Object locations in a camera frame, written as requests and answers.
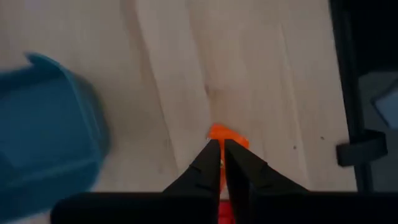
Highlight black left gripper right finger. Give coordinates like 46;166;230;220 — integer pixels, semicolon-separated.
224;139;308;193

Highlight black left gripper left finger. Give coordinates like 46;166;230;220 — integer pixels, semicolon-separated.
163;139;222;193

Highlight orange candy packet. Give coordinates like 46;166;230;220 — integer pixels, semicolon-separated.
206;123;250;224

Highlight blue-grey plastic bin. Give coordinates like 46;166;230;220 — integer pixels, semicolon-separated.
0;52;111;223

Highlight black frame clamp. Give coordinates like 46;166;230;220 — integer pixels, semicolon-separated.
335;129;389;168

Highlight black aluminium table frame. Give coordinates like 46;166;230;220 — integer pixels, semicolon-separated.
328;0;376;192

